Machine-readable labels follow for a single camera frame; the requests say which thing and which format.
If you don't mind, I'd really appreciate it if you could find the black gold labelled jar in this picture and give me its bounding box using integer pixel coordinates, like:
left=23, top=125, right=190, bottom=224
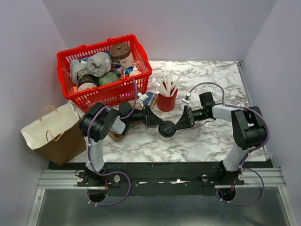
left=77, top=68, right=97, bottom=92

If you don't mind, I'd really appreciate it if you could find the white paper coffee cup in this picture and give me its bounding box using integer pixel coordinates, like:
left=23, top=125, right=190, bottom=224
left=159, top=132, right=175, bottom=141

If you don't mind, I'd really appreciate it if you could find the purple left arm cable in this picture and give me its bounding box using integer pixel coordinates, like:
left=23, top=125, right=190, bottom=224
left=87, top=79, right=144, bottom=207

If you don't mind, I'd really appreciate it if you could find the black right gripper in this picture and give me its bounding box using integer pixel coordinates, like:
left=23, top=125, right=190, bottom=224
left=174, top=105, right=208, bottom=130

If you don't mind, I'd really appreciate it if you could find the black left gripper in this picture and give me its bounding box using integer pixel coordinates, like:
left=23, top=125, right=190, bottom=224
left=127, top=105, right=165, bottom=127

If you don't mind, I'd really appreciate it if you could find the grey crumpled bag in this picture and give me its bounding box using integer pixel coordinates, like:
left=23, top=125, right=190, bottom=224
left=70, top=52, right=112, bottom=84

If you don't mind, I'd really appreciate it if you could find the green round melon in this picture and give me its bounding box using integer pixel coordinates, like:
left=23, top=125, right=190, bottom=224
left=97, top=72, right=119, bottom=87

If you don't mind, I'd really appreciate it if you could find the small white pump bottle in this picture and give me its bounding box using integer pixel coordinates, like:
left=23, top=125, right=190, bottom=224
left=129, top=63, right=141, bottom=77

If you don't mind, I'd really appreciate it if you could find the blue white can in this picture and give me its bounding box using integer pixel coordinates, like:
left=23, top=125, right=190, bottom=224
left=111, top=64, right=133, bottom=76

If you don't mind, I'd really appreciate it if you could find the cardboard cup carrier tray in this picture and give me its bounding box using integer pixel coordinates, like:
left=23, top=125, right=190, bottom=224
left=108, top=131, right=125, bottom=142

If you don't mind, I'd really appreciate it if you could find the black plastic cup lid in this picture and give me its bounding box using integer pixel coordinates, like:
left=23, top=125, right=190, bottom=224
left=158, top=121, right=176, bottom=133

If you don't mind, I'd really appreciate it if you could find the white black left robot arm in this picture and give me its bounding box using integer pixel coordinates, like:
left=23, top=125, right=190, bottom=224
left=79, top=102, right=164, bottom=186

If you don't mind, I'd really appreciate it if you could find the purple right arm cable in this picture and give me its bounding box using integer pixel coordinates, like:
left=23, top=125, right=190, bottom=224
left=187, top=82, right=270, bottom=207

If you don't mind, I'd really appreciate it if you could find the blue tan small box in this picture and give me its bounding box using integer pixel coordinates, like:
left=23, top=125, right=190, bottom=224
left=143, top=92, right=157, bottom=108

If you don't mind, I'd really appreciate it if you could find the brown paper bag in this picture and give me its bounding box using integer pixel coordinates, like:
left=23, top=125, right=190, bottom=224
left=21, top=103, right=86, bottom=166

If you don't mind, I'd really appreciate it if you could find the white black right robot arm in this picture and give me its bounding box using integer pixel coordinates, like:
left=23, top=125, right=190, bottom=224
left=173, top=92, right=268, bottom=185

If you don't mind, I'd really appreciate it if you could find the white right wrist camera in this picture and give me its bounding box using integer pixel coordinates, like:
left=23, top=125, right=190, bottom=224
left=182, top=93, right=191, bottom=106

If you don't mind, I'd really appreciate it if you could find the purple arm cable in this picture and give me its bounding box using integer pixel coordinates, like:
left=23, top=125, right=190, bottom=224
left=87, top=79, right=144, bottom=207
left=187, top=82, right=270, bottom=207

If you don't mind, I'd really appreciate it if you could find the red ribbed cup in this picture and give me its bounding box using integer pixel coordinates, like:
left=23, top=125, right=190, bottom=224
left=157, top=92, right=177, bottom=112

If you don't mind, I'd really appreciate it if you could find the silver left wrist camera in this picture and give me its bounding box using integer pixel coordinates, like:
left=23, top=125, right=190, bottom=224
left=137, top=92, right=148, bottom=106

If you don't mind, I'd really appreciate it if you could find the brown lidded round container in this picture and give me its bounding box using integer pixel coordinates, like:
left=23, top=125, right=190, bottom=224
left=109, top=43, right=134, bottom=68

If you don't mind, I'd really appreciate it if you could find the black mounting base rail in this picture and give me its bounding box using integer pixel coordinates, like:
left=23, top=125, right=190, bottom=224
left=48, top=162, right=244, bottom=196

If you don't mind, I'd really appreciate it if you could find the red plastic shopping basket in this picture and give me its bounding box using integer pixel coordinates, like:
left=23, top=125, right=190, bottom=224
left=57, top=34, right=152, bottom=112

